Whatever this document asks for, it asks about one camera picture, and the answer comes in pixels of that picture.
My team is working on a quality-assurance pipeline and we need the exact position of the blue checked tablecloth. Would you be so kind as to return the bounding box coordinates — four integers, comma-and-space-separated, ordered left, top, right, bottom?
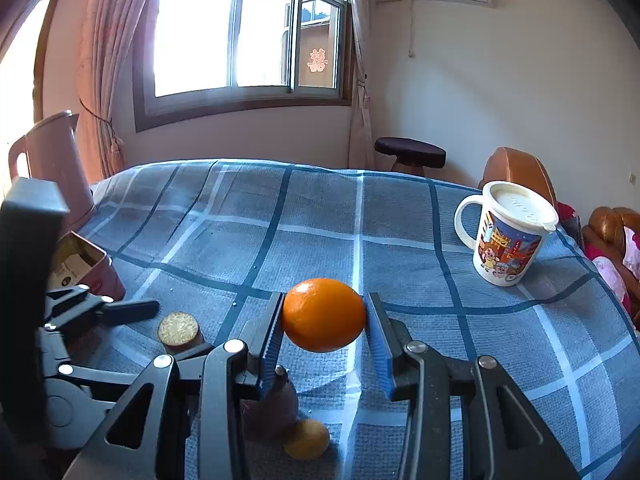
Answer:
50, 159, 640, 480

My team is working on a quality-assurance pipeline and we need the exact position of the sliding window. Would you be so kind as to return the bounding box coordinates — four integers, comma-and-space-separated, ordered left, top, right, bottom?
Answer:
132, 0, 353, 133

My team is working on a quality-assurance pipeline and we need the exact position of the pink cloth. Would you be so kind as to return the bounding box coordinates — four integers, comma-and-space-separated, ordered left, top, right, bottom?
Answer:
592, 225, 640, 311

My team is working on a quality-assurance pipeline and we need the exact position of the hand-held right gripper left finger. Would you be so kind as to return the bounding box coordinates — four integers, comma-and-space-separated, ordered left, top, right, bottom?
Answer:
62, 292, 285, 480

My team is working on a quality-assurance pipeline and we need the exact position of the white printed mug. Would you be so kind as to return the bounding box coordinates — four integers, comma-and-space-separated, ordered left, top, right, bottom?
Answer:
454, 180, 560, 287

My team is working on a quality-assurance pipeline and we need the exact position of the pink electric kettle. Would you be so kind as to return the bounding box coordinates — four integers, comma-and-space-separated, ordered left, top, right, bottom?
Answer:
7, 110, 96, 233

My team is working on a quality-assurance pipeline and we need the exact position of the small orange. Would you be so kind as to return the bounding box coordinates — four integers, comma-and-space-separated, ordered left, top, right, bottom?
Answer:
284, 419, 331, 461

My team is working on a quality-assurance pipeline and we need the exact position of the pink curtain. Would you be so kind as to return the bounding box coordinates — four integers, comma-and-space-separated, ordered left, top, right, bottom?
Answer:
75, 0, 173, 181

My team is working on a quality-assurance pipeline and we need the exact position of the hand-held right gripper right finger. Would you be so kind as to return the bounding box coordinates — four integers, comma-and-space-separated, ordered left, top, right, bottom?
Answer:
366, 292, 578, 480

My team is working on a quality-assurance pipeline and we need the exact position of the large orange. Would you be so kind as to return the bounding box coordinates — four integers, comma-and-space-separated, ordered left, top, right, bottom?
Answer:
282, 278, 367, 353

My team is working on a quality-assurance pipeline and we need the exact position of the rectangular metal tin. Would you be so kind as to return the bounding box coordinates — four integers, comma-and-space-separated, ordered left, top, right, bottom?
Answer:
50, 230, 127, 301

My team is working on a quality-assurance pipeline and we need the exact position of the dark purple fruit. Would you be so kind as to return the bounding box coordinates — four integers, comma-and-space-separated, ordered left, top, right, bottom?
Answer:
240, 365, 300, 441

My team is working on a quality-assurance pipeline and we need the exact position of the brown wooden frame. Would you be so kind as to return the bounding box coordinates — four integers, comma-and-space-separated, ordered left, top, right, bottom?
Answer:
32, 0, 66, 126

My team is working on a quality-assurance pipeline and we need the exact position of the pale tied curtain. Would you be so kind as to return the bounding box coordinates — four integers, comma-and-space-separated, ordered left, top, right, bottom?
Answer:
345, 0, 376, 170

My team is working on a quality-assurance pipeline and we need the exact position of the black round stool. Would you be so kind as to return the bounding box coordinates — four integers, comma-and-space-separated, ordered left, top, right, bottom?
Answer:
374, 136, 447, 177

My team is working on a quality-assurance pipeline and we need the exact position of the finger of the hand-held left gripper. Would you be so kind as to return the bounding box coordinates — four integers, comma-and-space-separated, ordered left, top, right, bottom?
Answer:
42, 342, 216, 403
45, 285, 160, 343

